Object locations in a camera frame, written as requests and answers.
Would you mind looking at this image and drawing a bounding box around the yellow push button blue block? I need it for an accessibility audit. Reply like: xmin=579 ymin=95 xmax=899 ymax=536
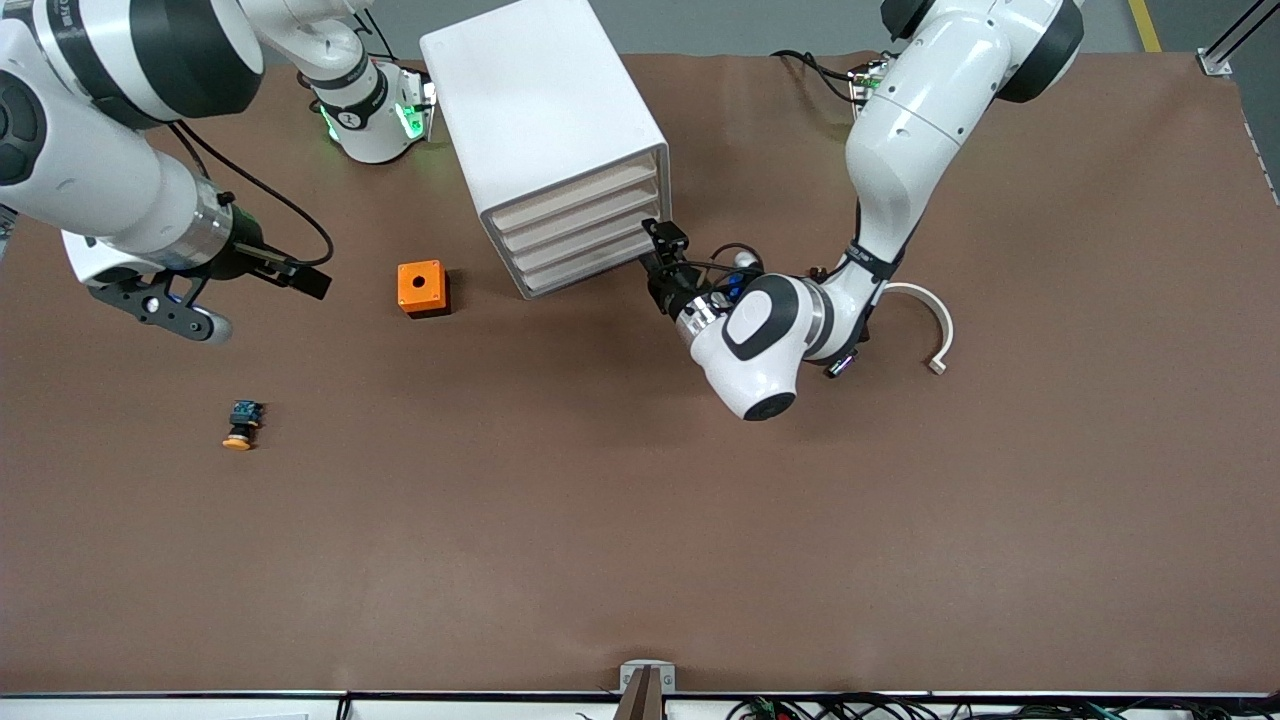
xmin=222 ymin=399 xmax=266 ymax=452

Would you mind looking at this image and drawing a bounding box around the orange box with hole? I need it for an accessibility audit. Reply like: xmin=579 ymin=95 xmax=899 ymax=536
xmin=397 ymin=260 xmax=451 ymax=319

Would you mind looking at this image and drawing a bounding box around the black arm base cable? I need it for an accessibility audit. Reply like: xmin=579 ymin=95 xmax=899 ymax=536
xmin=770 ymin=48 xmax=866 ymax=104

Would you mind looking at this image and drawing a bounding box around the white half-ring clamp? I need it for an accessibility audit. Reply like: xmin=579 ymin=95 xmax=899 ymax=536
xmin=880 ymin=282 xmax=956 ymax=376

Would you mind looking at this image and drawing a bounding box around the grey metal table bracket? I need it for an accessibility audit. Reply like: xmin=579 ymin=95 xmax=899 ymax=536
xmin=619 ymin=660 xmax=677 ymax=696

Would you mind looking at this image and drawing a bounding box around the brown mounting post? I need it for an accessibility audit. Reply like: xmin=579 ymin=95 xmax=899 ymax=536
xmin=612 ymin=668 xmax=666 ymax=720

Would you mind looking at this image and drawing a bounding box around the white table edge rail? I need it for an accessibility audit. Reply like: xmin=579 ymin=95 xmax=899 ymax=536
xmin=0 ymin=690 xmax=1280 ymax=720

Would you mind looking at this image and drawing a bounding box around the black cable bundle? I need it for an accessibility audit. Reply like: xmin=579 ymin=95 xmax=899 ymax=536
xmin=725 ymin=693 xmax=1280 ymax=720

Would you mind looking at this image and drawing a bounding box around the aluminium profile with corner bracket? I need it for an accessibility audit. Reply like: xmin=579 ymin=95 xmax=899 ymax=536
xmin=1197 ymin=0 xmax=1280 ymax=78

